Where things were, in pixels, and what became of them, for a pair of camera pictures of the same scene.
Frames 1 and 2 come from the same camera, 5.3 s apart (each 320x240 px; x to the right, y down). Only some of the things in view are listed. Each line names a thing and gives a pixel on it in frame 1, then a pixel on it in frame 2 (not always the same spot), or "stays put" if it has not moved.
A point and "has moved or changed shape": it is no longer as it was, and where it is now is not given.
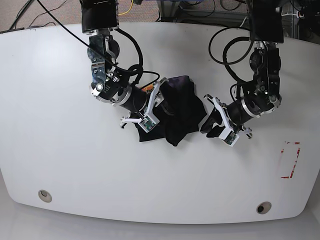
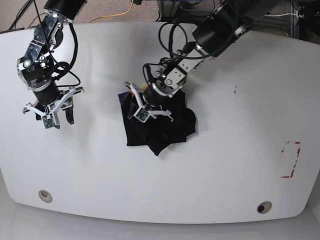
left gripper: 153,100 to 53,112
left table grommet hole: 45,196 stays put
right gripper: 217,117 to 144,113
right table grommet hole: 263,207 stays put
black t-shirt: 180,115 has moved or changed shape
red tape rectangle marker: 298,153 stays put
